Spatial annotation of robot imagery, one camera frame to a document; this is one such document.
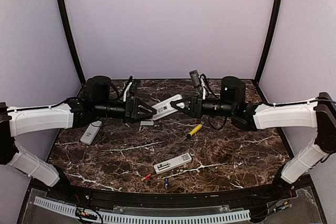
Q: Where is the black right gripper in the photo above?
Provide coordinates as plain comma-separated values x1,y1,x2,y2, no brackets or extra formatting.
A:
171,94,236,119

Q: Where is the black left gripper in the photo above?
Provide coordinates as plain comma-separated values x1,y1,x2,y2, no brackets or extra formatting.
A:
94,97,157,123

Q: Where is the grey battery cover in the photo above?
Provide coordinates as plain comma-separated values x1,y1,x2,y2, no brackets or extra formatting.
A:
140,121,154,126

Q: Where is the yellow handled screwdriver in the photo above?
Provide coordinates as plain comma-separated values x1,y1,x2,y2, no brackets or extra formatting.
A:
180,124,203,142

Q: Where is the white remote with barcode label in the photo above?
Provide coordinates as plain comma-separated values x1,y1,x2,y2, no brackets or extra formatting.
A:
152,94,183,121

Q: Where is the white button remote control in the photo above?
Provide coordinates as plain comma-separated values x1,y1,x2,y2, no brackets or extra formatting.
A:
153,153,192,174

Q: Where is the red blue battery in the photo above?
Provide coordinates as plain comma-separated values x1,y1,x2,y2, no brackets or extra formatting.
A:
141,174,152,182

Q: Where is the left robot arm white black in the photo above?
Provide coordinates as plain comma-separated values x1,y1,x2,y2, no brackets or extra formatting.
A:
1,76,157,201

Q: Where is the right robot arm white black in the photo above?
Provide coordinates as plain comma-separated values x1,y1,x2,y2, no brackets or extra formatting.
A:
170,76,335,200

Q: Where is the plain white slim remote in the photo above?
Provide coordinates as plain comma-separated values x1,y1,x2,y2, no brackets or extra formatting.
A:
80,121,102,145

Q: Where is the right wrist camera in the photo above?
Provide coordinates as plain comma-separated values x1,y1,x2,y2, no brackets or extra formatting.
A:
189,70,201,88

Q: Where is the white slotted cable duct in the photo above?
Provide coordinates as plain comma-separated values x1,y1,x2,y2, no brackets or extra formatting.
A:
33,196,251,224

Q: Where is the left black frame post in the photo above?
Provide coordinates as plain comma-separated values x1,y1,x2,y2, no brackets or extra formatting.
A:
57,0,86,85

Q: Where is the black frame post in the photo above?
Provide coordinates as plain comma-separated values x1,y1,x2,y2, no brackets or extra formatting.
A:
57,0,86,85
254,0,281,85

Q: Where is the right black frame post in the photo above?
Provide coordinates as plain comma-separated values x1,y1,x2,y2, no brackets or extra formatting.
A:
254,0,281,85

